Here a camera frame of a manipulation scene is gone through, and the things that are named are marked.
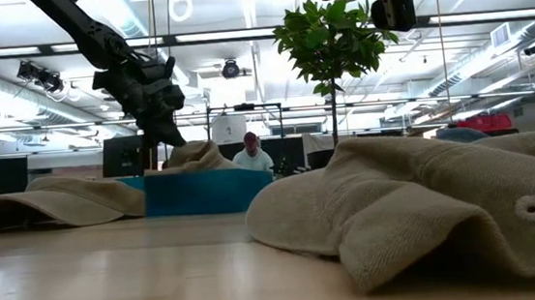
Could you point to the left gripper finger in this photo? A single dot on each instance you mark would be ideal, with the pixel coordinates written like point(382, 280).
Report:
point(164, 130)

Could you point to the blue denim cap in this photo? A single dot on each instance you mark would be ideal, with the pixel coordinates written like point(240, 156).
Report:
point(460, 135)

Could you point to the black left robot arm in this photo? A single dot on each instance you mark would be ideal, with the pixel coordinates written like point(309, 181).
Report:
point(87, 30)

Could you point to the black box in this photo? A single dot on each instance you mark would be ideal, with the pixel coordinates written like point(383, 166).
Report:
point(122, 158)

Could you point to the white sign board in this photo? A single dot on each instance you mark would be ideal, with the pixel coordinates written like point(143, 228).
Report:
point(227, 129)

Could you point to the green artificial plant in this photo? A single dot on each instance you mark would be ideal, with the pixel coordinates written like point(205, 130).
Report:
point(331, 42)

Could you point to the blue plastic tray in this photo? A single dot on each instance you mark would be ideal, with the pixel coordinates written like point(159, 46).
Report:
point(203, 194)

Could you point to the round black ceiling lamp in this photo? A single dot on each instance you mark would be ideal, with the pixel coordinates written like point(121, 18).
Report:
point(230, 69)

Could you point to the person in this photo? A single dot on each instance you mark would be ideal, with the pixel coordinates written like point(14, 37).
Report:
point(254, 161)

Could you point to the ceiling air vent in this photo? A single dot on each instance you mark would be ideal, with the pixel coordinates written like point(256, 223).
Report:
point(500, 35)

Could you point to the red crate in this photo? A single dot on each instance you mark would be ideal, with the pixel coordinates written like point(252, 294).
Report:
point(488, 122)

